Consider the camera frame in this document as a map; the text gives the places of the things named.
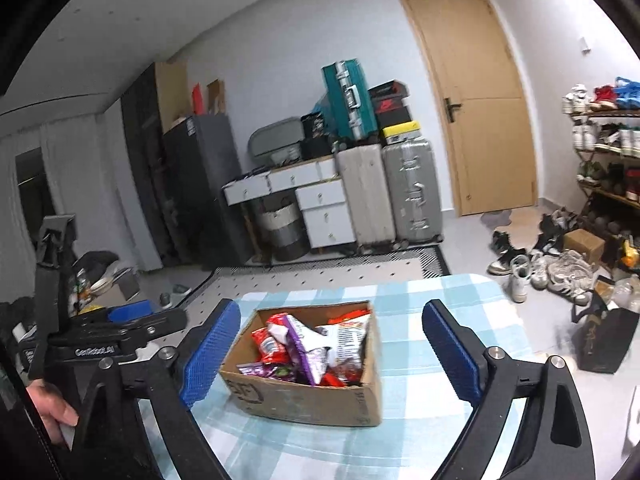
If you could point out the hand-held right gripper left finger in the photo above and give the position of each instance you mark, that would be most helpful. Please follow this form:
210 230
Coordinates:
210 355

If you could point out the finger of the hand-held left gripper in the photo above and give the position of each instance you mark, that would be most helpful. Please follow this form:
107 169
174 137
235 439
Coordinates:
130 311
160 325

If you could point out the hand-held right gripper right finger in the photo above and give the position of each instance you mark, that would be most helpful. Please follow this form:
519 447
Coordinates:
450 355

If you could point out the small purple snack packet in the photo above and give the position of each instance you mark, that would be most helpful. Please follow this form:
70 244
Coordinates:
265 371

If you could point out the red triangular snack packet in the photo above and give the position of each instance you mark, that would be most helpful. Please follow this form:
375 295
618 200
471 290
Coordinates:
267 342

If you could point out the purple white snack packet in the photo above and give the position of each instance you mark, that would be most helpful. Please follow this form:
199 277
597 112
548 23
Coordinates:
305 355

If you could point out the brown cardboard box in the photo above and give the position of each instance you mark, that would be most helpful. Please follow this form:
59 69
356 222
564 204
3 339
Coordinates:
300 400

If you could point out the white orange noodle snack packet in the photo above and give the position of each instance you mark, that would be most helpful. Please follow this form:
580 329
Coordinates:
345 342

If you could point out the person's left hand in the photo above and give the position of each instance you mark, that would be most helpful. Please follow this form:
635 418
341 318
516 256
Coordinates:
52 405

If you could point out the grey shoe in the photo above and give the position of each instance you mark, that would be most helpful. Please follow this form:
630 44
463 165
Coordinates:
165 300
182 289

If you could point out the pile of assorted shoes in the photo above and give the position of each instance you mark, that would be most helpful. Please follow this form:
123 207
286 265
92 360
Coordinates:
545 270

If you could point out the white curtain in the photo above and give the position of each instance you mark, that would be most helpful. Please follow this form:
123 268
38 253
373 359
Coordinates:
100 185

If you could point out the grey white woven basket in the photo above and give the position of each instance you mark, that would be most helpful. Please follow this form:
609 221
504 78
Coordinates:
280 230

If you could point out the grey door mat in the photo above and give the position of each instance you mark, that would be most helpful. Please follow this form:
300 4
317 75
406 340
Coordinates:
497 217

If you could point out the dark grey fridge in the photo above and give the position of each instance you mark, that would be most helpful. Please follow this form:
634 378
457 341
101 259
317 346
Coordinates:
205 185

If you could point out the dark wooden wardrobe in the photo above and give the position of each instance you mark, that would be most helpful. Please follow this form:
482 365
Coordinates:
145 160

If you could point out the black shopping bag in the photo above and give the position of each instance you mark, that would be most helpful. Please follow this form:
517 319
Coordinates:
605 340

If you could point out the silver hard suitcase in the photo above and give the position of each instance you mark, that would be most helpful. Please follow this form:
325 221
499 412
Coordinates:
412 190

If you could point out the small cardboard box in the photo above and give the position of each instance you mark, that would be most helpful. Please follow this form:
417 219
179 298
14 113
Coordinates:
585 246

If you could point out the beige hard suitcase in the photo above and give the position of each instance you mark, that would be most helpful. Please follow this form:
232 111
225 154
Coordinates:
365 195

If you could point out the white drawer desk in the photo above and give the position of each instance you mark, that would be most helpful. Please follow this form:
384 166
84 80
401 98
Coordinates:
325 210

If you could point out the yellow packet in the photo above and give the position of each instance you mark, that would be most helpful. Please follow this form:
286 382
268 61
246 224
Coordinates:
630 254

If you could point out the grey plastic tub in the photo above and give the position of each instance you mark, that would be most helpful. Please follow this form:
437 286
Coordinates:
275 137

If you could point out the wooden shoe rack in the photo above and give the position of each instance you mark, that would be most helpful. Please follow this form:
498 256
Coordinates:
600 192

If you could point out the tan wooden door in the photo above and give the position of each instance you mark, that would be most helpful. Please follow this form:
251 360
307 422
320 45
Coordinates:
475 135

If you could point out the red flat box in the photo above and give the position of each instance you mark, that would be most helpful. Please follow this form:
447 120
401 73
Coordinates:
198 100

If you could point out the brown cardboard piece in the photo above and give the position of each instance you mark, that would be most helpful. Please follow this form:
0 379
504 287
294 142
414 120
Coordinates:
216 97

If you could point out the black box white label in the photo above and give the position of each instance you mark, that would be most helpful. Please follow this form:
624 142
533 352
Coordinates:
315 127

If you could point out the black red logo shoe box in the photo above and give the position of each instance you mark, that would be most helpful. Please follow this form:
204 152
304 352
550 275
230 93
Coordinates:
391 105

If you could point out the rows of stored sneakers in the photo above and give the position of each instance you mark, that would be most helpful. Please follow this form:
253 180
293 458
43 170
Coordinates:
610 140

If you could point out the teal hard suitcase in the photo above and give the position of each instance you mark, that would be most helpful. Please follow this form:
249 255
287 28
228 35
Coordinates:
347 100

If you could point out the white light switch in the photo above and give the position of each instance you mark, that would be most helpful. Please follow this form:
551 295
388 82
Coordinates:
585 44

